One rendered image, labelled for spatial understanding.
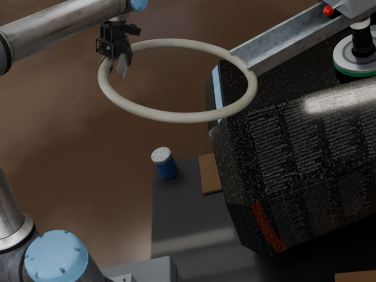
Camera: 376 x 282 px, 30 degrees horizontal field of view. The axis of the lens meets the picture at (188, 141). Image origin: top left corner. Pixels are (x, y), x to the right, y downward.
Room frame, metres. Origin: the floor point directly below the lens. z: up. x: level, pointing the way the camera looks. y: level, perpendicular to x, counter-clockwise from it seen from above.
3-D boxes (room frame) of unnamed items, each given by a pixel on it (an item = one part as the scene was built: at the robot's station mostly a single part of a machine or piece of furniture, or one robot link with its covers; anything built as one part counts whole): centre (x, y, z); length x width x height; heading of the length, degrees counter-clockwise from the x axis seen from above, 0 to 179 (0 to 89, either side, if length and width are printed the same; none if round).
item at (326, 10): (1.76, -0.58, 1.15); 0.08 x 0.03 x 0.03; 102
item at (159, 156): (2.53, 0.15, 0.08); 0.10 x 0.10 x 0.13
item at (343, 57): (1.85, -0.69, 0.86); 0.21 x 0.21 x 0.01
